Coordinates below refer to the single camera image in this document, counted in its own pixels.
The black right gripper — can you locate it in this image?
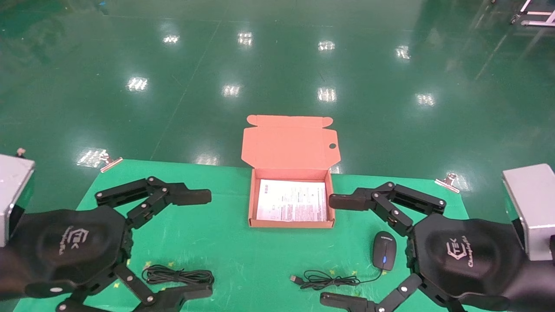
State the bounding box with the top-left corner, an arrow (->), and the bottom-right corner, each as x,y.
407,213 -> 555,312

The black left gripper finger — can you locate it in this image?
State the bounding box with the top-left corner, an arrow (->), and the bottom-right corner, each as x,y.
56,264 -> 214,312

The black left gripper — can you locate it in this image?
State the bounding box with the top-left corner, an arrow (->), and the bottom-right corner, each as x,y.
0,176 -> 212,302

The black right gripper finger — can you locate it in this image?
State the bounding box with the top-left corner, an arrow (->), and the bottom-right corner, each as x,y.
320,273 -> 451,312
329,182 -> 447,237

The black data cable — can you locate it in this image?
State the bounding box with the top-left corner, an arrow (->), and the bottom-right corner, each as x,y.
142,265 -> 215,286

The black wired computer mouse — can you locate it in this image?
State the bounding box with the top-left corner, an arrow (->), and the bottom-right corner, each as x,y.
290,231 -> 398,291

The open orange cardboard box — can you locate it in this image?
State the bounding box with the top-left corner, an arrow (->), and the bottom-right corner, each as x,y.
241,114 -> 341,229

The white printed instruction sheet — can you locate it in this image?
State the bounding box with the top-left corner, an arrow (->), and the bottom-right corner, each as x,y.
256,179 -> 328,222

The metal table clamp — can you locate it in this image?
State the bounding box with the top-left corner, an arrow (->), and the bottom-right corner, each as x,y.
434,173 -> 460,194
99,151 -> 124,173

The green table mat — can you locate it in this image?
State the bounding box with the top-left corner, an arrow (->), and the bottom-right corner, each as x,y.
13,159 -> 509,312

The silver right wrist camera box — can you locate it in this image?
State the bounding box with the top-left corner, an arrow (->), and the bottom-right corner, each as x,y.
502,163 -> 555,262

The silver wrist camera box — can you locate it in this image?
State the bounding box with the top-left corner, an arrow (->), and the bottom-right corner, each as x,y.
502,163 -> 555,262
0,154 -> 36,247

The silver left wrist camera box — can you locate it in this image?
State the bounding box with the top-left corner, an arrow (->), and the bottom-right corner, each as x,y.
0,154 -> 36,247

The white metal cart frame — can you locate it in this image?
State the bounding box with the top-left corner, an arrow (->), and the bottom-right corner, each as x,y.
510,0 -> 555,27

